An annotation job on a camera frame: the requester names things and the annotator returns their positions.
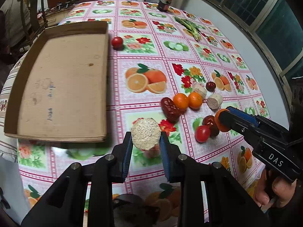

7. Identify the white yam chunk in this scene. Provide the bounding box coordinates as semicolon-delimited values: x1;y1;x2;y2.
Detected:
192;83;208;99
206;93;223;110

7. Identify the red cherry tomato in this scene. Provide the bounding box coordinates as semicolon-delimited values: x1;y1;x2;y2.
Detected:
111;36;123;49
195;125;211;143

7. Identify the dark wooden chair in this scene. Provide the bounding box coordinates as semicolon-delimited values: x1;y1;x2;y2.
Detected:
11;0;47;54

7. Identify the person's hand on gripper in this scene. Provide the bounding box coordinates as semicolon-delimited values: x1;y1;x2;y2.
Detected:
253;169;296;208

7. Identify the small dark red jujube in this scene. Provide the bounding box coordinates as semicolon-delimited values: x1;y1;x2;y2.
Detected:
205;82;216;92

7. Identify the green leafy vegetable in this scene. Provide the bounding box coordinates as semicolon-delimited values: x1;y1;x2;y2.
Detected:
174;16;201;42

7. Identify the round dark red jujube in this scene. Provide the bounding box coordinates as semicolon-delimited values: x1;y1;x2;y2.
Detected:
202;115;220;137

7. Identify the long red jujube date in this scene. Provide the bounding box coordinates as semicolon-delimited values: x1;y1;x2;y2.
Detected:
161;97;181;123

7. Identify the small dark jar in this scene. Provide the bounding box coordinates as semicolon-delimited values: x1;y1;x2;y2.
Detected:
157;0;172;12

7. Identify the orange mandarin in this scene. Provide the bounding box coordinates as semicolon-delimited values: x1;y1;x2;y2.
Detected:
173;93;189;112
188;92;203;109
214;109;230;132

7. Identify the brown cardboard tray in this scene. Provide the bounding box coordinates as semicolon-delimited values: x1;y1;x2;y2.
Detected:
4;21;109;142

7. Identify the fruit pattern tablecloth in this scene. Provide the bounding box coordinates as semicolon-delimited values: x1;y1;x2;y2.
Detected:
17;0;267;226

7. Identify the seated person in vest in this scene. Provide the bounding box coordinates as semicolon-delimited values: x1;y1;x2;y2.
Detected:
1;0;26;55

